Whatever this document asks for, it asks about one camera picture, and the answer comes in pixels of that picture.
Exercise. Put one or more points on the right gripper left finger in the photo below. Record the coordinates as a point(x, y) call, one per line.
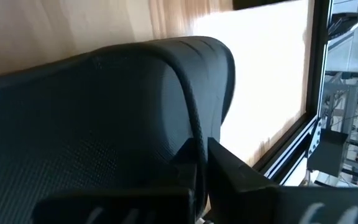
point(120, 208)

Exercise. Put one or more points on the black office chair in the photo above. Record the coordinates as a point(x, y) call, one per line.
point(343, 23)

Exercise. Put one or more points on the black rubber slide sandal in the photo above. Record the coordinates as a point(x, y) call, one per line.
point(89, 124)

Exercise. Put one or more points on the grey metal stand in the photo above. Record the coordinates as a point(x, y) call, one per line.
point(350, 105)

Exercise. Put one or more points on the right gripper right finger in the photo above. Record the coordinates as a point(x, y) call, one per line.
point(244, 199)

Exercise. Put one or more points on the black metal box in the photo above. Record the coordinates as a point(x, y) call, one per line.
point(326, 152)

